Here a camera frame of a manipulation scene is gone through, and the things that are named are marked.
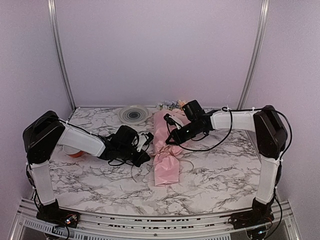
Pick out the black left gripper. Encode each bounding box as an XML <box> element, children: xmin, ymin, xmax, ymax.
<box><xmin>118</xmin><ymin>144</ymin><xmax>150</xmax><ymax>167</ymax></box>

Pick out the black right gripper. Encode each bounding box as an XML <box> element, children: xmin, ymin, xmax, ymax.
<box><xmin>166</xmin><ymin>119</ymin><xmax>204</xmax><ymax>145</ymax></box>

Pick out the beige raffia ribbon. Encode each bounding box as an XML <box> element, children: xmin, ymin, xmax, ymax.
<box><xmin>150</xmin><ymin>145</ymin><xmax>195</xmax><ymax>187</ymax></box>

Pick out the pink wrapping paper sheet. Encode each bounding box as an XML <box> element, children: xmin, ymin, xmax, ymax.
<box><xmin>153</xmin><ymin>109</ymin><xmax>189</xmax><ymax>187</ymax></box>

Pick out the blue fake flower stem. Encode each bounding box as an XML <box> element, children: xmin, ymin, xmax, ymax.
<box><xmin>156</xmin><ymin>100</ymin><xmax>180</xmax><ymax>111</ymax></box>

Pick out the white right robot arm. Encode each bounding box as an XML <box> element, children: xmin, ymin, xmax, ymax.
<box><xmin>163</xmin><ymin>100</ymin><xmax>293</xmax><ymax>224</ymax></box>

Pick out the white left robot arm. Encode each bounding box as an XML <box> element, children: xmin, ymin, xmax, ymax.
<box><xmin>22</xmin><ymin>110</ymin><xmax>154</xmax><ymax>223</ymax></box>

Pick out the striped grey ceramic plate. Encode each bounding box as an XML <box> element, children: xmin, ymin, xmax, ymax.
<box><xmin>118</xmin><ymin>105</ymin><xmax>152</xmax><ymax>125</ymax></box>

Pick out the white bowl with red outside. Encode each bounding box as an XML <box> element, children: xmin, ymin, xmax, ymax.
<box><xmin>62</xmin><ymin>145</ymin><xmax>85</xmax><ymax>158</ymax></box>

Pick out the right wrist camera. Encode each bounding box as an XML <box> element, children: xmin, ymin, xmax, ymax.
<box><xmin>163</xmin><ymin>113</ymin><xmax>185</xmax><ymax>130</ymax></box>

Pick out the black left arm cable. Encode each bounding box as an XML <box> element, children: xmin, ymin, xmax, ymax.
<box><xmin>107</xmin><ymin>132</ymin><xmax>148</xmax><ymax>168</ymax></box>

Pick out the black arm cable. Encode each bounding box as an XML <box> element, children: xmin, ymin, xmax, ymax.
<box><xmin>164</xmin><ymin>107</ymin><xmax>293</xmax><ymax>161</ymax></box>
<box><xmin>107</xmin><ymin>132</ymin><xmax>148</xmax><ymax>168</ymax></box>

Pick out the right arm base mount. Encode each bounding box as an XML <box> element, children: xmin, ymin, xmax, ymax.
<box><xmin>228</xmin><ymin>197</ymin><xmax>275</xmax><ymax>230</ymax></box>

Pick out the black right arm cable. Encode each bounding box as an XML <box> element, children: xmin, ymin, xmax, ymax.
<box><xmin>164</xmin><ymin>107</ymin><xmax>293</xmax><ymax>161</ymax></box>

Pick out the aluminium front rail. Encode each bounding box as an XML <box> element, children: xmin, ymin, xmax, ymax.
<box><xmin>8</xmin><ymin>199</ymin><xmax>301</xmax><ymax>240</ymax></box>

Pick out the right aluminium frame post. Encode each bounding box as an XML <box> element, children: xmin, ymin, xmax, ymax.
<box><xmin>237</xmin><ymin>0</ymin><xmax>270</xmax><ymax>110</ymax></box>

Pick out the aluminium frame post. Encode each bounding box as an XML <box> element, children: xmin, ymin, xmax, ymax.
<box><xmin>47</xmin><ymin>0</ymin><xmax>77</xmax><ymax>111</ymax></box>
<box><xmin>237</xmin><ymin>0</ymin><xmax>270</xmax><ymax>110</ymax></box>

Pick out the left aluminium frame post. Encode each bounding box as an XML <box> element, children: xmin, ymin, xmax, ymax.
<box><xmin>47</xmin><ymin>0</ymin><xmax>77</xmax><ymax>111</ymax></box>

